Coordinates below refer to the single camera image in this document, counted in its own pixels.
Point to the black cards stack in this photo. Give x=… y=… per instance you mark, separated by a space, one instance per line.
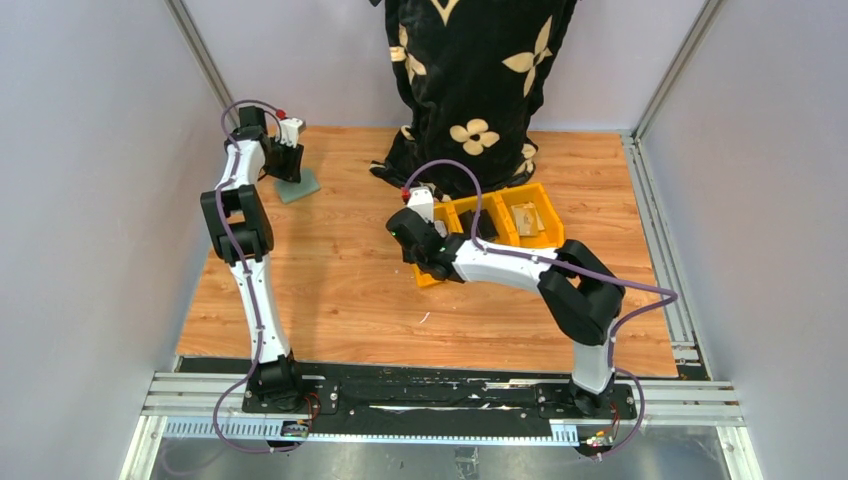
x=486 y=228

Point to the green card holder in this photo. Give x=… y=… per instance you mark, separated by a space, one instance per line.
x=289 y=191

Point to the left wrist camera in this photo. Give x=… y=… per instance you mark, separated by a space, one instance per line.
x=289 y=131

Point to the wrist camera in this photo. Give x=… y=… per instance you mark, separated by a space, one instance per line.
x=289 y=131
x=422 y=201

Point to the yellow three-compartment bin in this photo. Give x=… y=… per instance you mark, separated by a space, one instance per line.
x=498 y=204

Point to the aluminium frame rail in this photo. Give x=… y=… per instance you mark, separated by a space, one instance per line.
x=189 y=407

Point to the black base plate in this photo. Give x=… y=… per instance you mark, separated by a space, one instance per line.
x=428 y=403

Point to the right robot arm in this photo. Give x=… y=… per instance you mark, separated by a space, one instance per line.
x=576 y=287

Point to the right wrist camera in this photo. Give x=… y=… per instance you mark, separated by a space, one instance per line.
x=422 y=201

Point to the gold cards stack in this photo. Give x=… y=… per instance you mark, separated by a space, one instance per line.
x=527 y=219

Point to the black floral blanket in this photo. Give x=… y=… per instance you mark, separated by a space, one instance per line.
x=472 y=74

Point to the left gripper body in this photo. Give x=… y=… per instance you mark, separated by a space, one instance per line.
x=284 y=164

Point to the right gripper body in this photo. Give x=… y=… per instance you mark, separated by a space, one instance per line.
x=410 y=258

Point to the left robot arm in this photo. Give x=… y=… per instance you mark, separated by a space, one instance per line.
x=242 y=238

